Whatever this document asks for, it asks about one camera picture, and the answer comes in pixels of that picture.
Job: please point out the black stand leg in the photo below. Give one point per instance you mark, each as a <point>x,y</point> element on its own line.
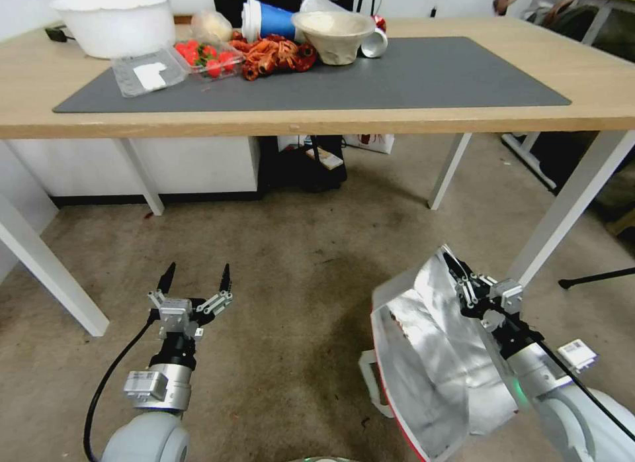
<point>595,278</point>

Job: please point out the small cardboard box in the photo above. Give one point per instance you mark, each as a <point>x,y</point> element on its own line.
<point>325,156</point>

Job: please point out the black monitor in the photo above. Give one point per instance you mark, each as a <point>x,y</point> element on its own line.
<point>228,8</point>

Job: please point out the person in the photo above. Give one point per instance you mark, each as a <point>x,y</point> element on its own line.
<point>550,10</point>

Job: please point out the white desk foot frame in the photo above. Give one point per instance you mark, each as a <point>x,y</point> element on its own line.
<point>526,154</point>

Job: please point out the black bag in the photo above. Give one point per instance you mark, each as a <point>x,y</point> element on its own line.
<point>292,174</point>

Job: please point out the red crayfish pile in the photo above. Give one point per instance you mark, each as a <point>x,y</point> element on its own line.
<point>273,57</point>

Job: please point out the silver foil food delivery bag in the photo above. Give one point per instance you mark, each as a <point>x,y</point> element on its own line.
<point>431,362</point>

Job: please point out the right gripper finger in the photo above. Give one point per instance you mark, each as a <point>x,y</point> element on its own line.
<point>459,264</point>
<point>467,293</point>

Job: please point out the white bag red print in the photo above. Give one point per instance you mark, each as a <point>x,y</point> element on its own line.
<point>372,142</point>

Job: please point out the large white plastic bowl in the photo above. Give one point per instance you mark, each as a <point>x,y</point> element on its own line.
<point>114,30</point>

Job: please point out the blue paper cup white lid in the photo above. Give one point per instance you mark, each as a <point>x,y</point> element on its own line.
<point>275,22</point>

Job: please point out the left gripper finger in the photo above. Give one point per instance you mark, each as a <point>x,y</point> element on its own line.
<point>168,278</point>
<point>225,281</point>

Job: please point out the red and white can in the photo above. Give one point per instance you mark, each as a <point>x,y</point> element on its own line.
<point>374,44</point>

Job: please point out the clear plastic lid white label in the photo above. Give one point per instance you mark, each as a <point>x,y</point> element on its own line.
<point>149,77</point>

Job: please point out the black power adapter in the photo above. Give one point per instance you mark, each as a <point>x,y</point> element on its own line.
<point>55,33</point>

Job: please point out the clear plastic strawberry box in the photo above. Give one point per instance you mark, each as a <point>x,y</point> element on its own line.
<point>218,77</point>

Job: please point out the desk with white frame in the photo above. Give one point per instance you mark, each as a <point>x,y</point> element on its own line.
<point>602,20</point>

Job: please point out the white robot front shell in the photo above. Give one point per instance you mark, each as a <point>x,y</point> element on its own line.
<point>322,459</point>

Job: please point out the clear plastic cup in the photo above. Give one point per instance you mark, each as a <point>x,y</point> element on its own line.
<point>320,3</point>

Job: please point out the beige paper bowl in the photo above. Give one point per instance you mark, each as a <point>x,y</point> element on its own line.
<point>337,40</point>

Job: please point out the red strawberry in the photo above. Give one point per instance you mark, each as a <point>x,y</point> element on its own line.
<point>227,60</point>
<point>209,51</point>
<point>214,69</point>
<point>186,50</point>

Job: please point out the bun in clear bag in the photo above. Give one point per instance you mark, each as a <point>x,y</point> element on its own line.
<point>211,26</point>

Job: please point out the white cabinet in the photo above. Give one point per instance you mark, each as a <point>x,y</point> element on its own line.
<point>198,164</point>

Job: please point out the wooden table with white legs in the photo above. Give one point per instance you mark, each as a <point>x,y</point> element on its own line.
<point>570,60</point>

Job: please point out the grey table mat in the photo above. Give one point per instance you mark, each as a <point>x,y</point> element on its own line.
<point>397,80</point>

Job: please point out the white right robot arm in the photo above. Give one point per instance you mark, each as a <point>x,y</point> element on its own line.
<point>570,417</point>

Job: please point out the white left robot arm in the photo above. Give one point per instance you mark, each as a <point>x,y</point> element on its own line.
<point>149,437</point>

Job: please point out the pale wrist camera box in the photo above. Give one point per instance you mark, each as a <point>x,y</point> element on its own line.
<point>507,293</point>
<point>174,317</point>

